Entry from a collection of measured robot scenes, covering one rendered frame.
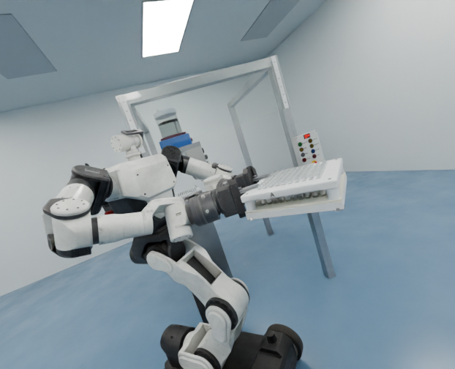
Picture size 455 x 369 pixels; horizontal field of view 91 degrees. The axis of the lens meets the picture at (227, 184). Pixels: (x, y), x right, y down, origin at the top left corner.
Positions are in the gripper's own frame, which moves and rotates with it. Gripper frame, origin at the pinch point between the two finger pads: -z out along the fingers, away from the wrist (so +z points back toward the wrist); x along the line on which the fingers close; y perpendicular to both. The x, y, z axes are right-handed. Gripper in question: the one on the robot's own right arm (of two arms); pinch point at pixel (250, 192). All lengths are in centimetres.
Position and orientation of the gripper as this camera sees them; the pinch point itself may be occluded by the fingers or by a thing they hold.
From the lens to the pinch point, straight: 66.9
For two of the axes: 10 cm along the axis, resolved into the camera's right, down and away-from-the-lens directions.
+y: 0.4, 1.4, -9.9
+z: -9.4, 3.3, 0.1
